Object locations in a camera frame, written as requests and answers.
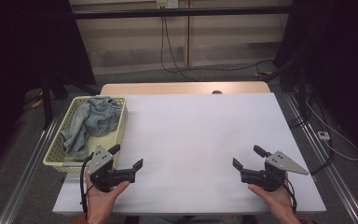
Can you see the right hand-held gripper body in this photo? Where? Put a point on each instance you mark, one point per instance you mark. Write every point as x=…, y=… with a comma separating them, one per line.
x=279, y=161

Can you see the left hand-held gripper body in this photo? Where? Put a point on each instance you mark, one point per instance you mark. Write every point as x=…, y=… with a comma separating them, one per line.
x=101, y=161

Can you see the light blue denim pants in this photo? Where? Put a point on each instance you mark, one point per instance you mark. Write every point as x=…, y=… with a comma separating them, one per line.
x=94, y=119

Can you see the yellow plastic basket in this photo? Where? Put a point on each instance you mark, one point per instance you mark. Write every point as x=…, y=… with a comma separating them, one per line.
x=59, y=149

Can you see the person's right hand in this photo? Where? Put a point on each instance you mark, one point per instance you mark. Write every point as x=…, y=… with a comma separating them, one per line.
x=275, y=199

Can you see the person's left hand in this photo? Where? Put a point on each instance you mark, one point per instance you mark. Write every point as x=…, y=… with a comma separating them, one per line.
x=101, y=202

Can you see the white table mat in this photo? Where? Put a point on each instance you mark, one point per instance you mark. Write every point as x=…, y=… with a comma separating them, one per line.
x=192, y=140

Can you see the black stand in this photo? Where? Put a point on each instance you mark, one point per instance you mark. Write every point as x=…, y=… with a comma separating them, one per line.
x=301, y=90
x=47, y=99

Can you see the black curtain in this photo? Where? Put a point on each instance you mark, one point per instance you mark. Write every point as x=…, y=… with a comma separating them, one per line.
x=18, y=56
x=341, y=62

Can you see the black horizontal bar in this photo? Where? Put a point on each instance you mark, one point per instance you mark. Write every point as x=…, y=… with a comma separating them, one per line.
x=180, y=12

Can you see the aluminium floor rail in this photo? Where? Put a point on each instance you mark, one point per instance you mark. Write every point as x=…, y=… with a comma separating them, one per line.
x=332, y=174
x=28, y=174

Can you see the white wall outlet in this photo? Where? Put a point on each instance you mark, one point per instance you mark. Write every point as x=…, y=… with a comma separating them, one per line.
x=167, y=3

